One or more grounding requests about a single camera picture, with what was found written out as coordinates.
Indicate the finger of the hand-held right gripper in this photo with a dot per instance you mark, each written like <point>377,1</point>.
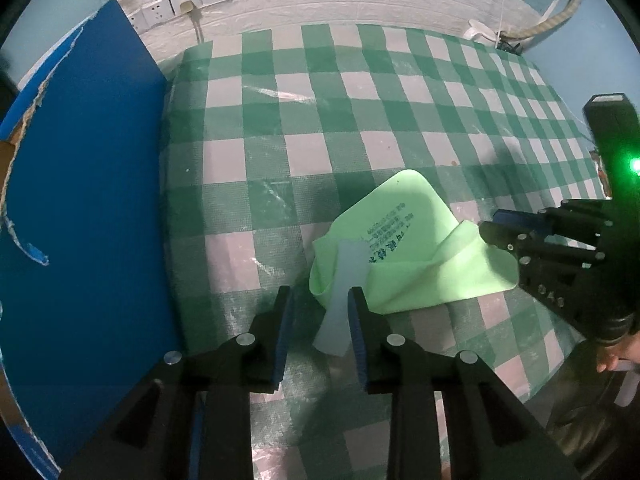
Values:
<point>545,270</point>
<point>515,221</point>

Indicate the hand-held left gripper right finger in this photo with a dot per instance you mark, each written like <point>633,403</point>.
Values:
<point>356,330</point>

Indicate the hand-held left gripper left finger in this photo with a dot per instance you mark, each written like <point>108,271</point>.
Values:
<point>286,330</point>

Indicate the light green cloth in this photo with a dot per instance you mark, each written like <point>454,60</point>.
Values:
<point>425,280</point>

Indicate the blue-edged cardboard box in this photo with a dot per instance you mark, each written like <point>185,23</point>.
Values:
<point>85,210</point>

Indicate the person's right hand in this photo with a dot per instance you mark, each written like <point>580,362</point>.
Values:
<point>622,352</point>

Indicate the dark cloth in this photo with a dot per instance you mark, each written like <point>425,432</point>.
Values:
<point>595,425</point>

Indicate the white plastic object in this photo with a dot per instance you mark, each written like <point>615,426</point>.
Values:
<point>482,31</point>

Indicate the green checked plastic tablecloth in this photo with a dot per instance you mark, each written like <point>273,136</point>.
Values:
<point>310,110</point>

